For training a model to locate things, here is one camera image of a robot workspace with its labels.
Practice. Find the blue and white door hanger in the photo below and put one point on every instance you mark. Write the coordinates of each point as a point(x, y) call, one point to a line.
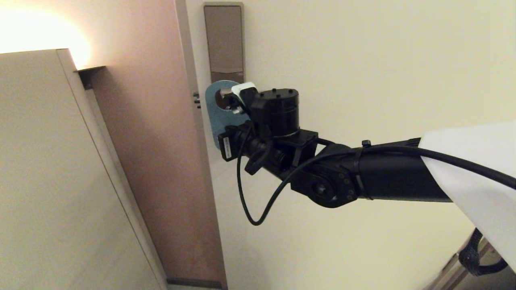
point(215, 121)

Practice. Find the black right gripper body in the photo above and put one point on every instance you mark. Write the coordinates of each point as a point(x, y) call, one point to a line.
point(258, 153)

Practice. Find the dark grey baseboard strip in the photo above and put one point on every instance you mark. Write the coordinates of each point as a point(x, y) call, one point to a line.
point(193, 283)

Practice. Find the bronze door lock plate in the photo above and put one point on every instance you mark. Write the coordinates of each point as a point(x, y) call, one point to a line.
point(223, 40)

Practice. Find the white door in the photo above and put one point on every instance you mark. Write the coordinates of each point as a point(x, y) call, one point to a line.
point(363, 60)

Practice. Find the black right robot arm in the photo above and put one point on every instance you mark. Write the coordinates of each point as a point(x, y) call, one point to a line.
point(383, 177)

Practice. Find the white robot shoulder cover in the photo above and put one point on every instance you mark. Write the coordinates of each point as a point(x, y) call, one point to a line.
point(483, 193)

